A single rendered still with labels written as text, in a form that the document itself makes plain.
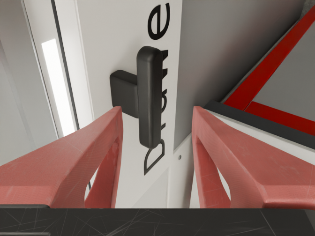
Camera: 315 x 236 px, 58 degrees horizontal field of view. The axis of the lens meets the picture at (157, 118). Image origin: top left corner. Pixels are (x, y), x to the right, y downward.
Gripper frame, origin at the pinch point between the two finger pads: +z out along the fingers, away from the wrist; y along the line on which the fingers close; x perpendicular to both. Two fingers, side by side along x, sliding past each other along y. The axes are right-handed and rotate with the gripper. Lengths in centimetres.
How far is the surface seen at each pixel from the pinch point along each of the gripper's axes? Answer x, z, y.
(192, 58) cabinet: 5.9, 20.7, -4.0
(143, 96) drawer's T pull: 1.5, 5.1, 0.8
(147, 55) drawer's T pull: -1.2, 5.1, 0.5
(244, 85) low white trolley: 13.1, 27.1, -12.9
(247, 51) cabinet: 12.4, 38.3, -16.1
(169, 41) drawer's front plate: 1.0, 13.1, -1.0
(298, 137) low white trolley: 12.3, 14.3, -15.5
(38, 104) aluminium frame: 1.5, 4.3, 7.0
